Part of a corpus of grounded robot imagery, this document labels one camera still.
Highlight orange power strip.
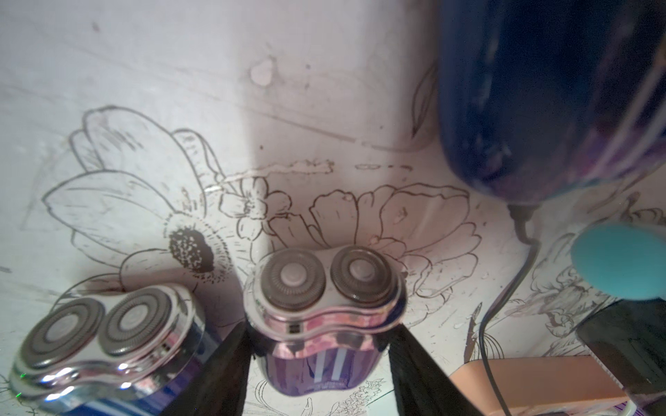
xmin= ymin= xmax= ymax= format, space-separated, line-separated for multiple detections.
xmin=449 ymin=355 xmax=633 ymax=416

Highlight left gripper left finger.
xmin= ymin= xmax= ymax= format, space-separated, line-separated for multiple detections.
xmin=161 ymin=322 xmax=253 ymax=416

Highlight blue clip bottom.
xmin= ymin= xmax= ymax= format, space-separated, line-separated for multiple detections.
xmin=9 ymin=284 xmax=220 ymax=415

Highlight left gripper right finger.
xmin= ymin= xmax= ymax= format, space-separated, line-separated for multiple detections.
xmin=388 ymin=324 xmax=482 ymax=416

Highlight black usb cable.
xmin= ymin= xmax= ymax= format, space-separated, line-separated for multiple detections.
xmin=477 ymin=202 xmax=543 ymax=416

